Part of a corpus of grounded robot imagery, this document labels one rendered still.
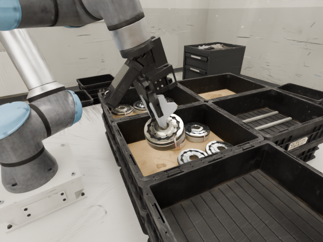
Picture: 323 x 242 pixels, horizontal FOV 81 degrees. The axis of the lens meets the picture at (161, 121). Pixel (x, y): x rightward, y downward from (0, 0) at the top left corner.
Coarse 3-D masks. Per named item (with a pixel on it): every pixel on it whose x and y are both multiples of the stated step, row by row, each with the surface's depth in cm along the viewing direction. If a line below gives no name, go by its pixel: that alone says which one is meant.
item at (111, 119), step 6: (186, 90) 91; (192, 96) 86; (102, 102) 79; (198, 102) 79; (108, 108) 75; (108, 114) 70; (138, 114) 70; (144, 114) 70; (108, 120) 71; (114, 120) 66
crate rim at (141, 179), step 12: (180, 108) 75; (216, 108) 75; (120, 120) 66; (132, 120) 67; (120, 132) 60; (252, 132) 60; (120, 144) 56; (240, 144) 54; (132, 156) 50; (204, 156) 50; (216, 156) 50; (132, 168) 47; (180, 168) 46; (144, 180) 43
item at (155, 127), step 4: (168, 120) 49; (156, 124) 48; (172, 124) 47; (156, 128) 47; (168, 128) 47; (172, 128) 47; (156, 132) 47; (160, 132) 46; (164, 132) 46; (168, 132) 46
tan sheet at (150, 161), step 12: (132, 144) 71; (144, 144) 71; (192, 144) 71; (204, 144) 71; (144, 156) 65; (156, 156) 65; (168, 156) 65; (144, 168) 60; (156, 168) 60; (168, 168) 60
